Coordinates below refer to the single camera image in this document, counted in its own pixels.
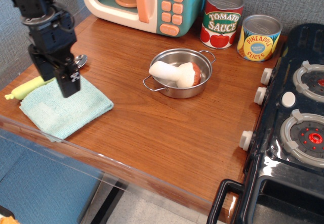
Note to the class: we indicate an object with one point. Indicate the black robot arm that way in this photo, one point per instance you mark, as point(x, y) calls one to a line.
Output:
point(38, 8)

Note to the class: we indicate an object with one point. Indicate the light teal cloth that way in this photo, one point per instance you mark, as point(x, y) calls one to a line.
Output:
point(60, 117)

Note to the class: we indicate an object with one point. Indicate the clear acrylic barrier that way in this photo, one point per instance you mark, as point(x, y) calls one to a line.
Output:
point(40, 185)

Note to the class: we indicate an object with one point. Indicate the pineapple slices can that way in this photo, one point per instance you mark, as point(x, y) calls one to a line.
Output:
point(258, 37)

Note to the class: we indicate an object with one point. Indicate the orange object at corner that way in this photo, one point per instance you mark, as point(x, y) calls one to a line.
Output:
point(7, 217)

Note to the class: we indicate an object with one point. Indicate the spoon with yellow-green handle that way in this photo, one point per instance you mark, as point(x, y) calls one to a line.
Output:
point(24, 89)

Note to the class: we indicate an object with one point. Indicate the teal toy microwave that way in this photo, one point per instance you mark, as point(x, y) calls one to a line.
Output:
point(172, 18)

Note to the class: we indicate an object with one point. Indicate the metal table leg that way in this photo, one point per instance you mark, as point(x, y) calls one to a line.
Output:
point(105, 200)

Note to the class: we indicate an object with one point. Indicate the dark blue toy stove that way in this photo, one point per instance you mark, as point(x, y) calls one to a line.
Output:
point(284, 168)

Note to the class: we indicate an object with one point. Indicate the tomato sauce can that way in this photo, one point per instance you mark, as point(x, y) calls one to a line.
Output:
point(220, 22)

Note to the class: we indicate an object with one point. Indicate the plush white brown mushroom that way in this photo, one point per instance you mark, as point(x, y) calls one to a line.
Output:
point(185, 75)

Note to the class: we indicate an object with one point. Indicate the steel pan with handles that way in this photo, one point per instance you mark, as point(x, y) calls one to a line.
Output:
point(204, 59)

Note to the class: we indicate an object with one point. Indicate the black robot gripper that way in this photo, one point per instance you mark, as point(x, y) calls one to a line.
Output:
point(52, 36)

